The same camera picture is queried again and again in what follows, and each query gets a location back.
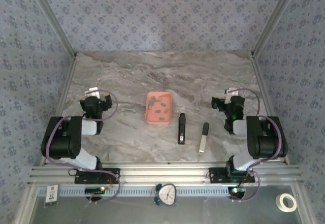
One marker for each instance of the silver stapler with black end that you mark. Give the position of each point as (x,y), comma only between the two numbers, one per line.
(203,140)

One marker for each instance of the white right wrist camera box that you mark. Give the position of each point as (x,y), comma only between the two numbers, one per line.
(229,94)

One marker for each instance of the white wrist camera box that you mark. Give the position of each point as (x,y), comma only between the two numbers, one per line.
(92,91)
(229,94)

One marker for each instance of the white card with red mark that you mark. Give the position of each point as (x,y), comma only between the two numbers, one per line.
(52,196)

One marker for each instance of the aluminium frame post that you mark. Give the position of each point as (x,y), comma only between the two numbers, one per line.
(52,15)
(275,15)

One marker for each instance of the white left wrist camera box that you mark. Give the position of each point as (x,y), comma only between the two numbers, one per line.
(92,91)

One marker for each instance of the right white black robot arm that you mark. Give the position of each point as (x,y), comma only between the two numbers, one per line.
(266,140)

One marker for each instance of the small circuit board with LED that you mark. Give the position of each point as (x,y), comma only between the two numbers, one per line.
(240,190)
(92,190)

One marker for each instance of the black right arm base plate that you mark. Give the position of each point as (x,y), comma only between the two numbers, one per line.
(215,175)

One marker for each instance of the white tape roll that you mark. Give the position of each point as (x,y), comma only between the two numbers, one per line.
(279,205)

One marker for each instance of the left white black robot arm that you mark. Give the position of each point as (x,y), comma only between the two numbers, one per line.
(61,142)

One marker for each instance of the grey metal shelf plate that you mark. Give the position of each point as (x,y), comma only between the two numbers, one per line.
(203,213)

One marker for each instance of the aluminium table side rail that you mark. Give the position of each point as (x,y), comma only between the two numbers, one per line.
(261,84)
(66,84)

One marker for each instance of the green alarm clock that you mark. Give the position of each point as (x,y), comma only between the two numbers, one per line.
(167,194)

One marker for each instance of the pink plastic tray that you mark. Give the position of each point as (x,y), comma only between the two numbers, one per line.
(165,97)

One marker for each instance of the aluminium mounting rail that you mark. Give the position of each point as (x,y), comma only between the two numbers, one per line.
(165,173)

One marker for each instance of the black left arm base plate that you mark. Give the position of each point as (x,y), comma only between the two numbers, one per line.
(111,174)

